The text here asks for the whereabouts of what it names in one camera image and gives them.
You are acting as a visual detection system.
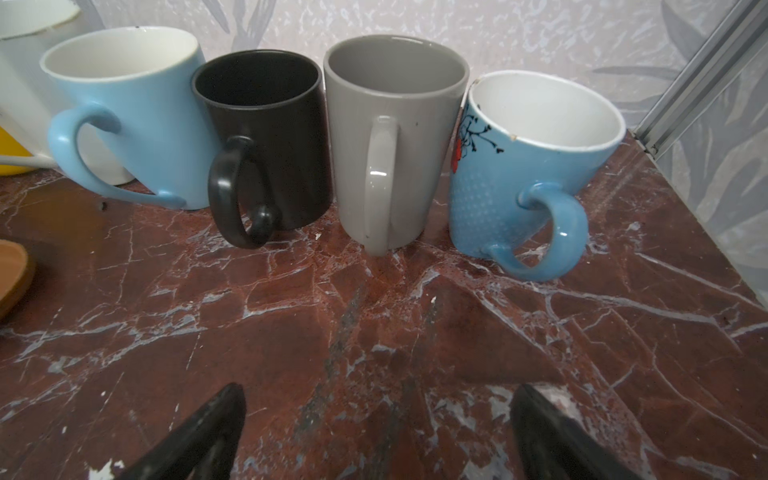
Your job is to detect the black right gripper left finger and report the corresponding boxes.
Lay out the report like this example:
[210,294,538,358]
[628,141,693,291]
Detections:
[119,383,246,479]

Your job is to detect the light blue mug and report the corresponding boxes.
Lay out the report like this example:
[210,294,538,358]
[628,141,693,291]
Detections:
[40,26,221,210]

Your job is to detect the yellow mug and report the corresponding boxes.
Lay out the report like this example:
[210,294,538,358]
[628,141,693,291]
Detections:
[0,127,37,177]

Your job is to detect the teal dotted mug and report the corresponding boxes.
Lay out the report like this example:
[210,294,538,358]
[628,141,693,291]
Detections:
[449,70,627,282]

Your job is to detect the grey mug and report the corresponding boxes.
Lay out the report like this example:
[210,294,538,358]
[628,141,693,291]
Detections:
[323,34,470,256]

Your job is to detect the black mug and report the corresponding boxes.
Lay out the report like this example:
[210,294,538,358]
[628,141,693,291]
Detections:
[192,49,333,249]

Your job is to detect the orange plastic tray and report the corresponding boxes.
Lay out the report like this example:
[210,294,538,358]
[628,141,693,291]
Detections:
[0,240,36,319]

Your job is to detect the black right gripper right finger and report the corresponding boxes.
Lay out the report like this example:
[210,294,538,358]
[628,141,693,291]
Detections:
[511,384,638,480]

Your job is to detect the white mug with lettering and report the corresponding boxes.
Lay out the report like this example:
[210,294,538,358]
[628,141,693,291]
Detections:
[0,0,136,187]

